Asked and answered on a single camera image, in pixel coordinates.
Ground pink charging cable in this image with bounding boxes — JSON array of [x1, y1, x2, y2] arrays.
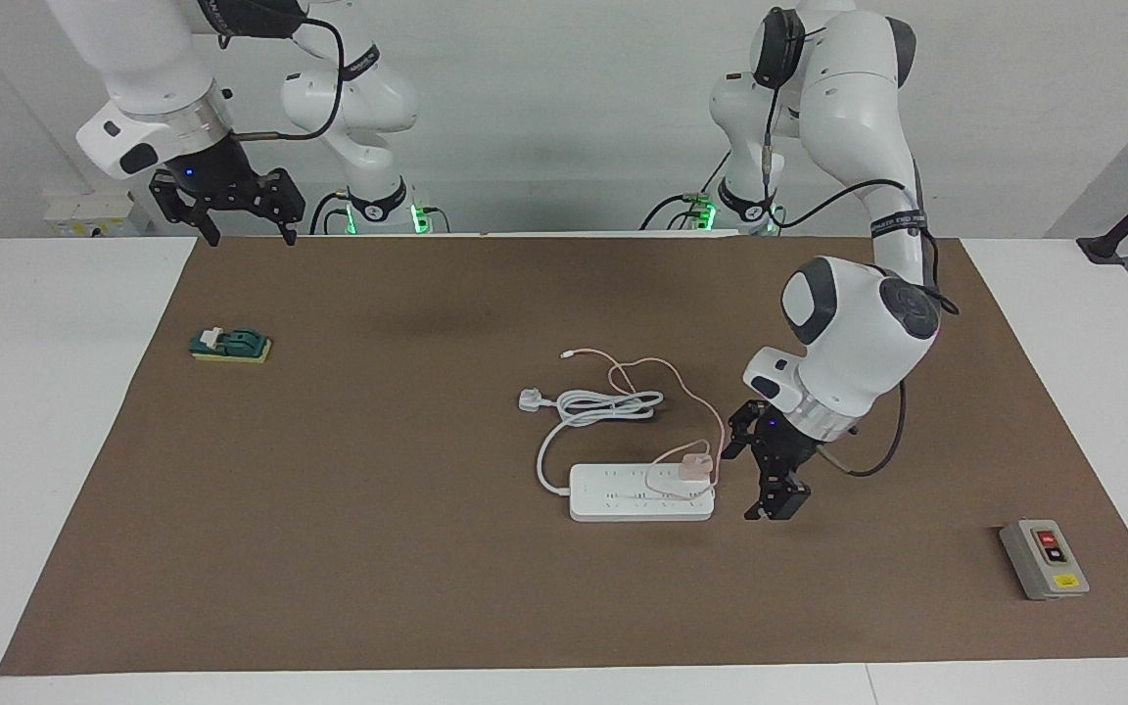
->
[[561, 348, 728, 502]]

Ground green knife switch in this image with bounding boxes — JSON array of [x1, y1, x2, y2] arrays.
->
[[189, 326, 273, 365]]

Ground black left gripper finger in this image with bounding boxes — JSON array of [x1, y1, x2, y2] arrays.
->
[[743, 466, 812, 522], [721, 399, 761, 461]]

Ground grey on-off switch box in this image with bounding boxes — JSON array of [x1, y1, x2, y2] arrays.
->
[[999, 518, 1091, 601]]

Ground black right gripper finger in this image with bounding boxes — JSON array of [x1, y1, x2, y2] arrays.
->
[[149, 171, 222, 247], [262, 167, 307, 247]]

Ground white wall socket box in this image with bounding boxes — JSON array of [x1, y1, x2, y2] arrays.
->
[[43, 191, 156, 238]]

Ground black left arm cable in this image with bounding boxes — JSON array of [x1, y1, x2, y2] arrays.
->
[[763, 8, 962, 479]]

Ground brown table mat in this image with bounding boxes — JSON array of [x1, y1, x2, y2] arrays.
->
[[0, 233, 1128, 677]]

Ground black base cables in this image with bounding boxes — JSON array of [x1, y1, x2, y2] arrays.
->
[[637, 147, 733, 232]]

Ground white power strip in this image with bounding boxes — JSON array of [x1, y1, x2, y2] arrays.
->
[[569, 462, 717, 523]]

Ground white power cord with plug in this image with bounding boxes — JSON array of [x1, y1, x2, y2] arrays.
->
[[519, 387, 665, 495]]

